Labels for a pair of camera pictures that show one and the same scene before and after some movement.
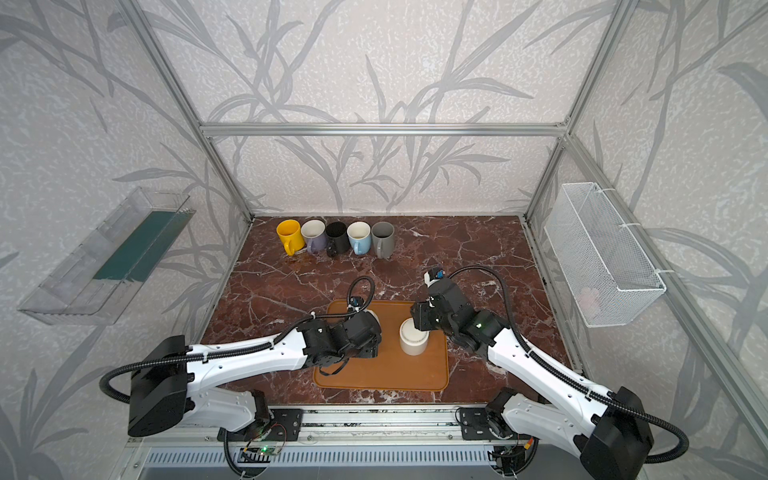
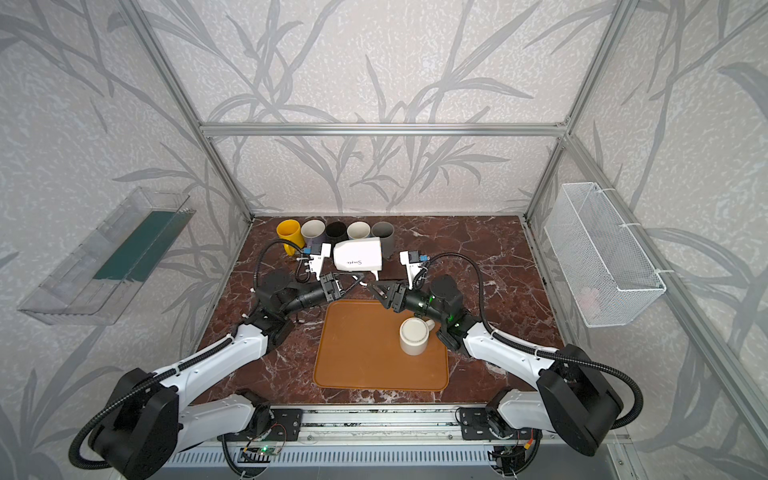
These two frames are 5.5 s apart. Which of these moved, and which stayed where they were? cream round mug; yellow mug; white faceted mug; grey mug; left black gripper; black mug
Moved: left black gripper; white faceted mug
Stayed: black mug; grey mug; cream round mug; yellow mug
